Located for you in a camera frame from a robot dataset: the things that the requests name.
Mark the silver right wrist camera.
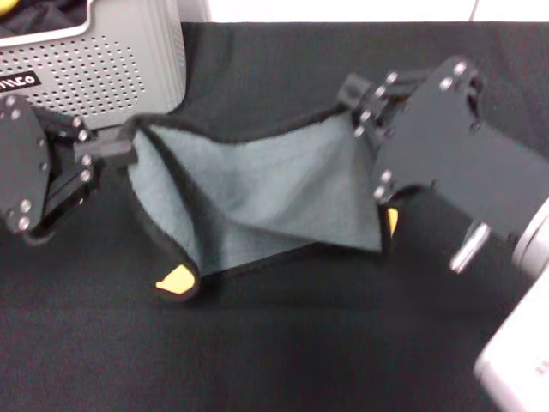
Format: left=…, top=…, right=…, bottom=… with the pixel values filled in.
left=474, top=294, right=549, bottom=412

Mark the right gripper cable with plug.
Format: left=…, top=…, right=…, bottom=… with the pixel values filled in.
left=449, top=221, right=491, bottom=275

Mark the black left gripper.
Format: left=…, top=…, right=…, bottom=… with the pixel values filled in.
left=0, top=95, right=139, bottom=235

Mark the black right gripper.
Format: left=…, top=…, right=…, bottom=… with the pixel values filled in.
left=338, top=54, right=549, bottom=246

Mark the black tablecloth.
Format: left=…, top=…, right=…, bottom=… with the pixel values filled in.
left=0, top=21, right=549, bottom=412

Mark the grey perforated storage box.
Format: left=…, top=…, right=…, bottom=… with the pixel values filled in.
left=0, top=0, right=188, bottom=130

